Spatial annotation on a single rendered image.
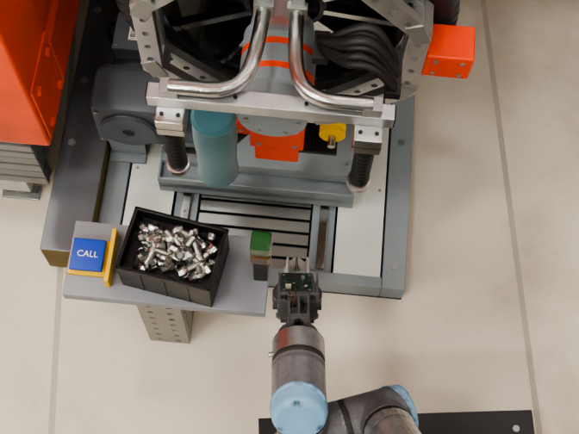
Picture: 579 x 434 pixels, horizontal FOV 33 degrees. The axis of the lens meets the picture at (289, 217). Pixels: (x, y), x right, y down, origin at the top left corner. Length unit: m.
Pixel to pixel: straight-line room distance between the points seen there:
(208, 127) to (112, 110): 0.48
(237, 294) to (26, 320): 0.71
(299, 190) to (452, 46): 0.76
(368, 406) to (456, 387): 0.86
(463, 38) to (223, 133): 0.49
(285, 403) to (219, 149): 0.61
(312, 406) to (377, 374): 0.95
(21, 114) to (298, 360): 0.81
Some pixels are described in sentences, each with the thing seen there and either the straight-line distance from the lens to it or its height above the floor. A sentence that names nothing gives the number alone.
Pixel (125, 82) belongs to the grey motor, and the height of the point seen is 0.41.
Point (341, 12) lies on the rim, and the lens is 1.93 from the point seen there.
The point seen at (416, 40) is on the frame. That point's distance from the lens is 1.80.
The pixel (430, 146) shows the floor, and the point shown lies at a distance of 2.76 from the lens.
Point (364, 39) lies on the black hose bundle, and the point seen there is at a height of 1.05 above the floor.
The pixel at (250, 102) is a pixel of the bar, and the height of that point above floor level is 0.98.
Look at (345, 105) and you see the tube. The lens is 1.64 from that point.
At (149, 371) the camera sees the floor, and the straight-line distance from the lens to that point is 2.52.
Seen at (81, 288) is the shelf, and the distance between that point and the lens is 2.13.
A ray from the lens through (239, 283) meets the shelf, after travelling 2.10.
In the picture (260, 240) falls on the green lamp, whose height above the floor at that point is 0.66.
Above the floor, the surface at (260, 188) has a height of 0.17.
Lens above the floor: 2.44
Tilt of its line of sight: 68 degrees down
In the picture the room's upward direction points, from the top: 4 degrees clockwise
